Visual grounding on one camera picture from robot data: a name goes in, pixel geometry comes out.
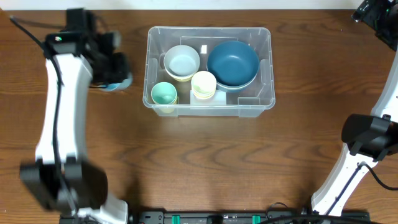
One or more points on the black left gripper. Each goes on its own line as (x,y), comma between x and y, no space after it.
(119,72)

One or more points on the light grey small bowl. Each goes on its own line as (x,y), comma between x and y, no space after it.
(182,61)

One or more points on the dark blue bowl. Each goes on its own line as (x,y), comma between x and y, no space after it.
(233,57)
(230,89)

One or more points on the cream cup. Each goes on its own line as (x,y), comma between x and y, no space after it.
(203,83)

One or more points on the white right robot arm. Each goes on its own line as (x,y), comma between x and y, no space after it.
(367,139)

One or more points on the beige large bowl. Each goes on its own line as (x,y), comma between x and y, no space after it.
(233,82)

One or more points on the yellow small bowl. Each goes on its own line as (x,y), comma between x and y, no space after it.
(181,78)

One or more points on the yellow cup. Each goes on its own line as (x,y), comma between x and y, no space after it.
(203,96)
(166,107)

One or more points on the white small bowl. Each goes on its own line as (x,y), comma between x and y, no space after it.
(181,74)

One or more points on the light blue cup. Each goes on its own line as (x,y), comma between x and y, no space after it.
(118,86)

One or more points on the green cup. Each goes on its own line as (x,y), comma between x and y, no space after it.
(164,93)

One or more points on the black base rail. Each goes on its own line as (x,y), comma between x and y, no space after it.
(281,216)

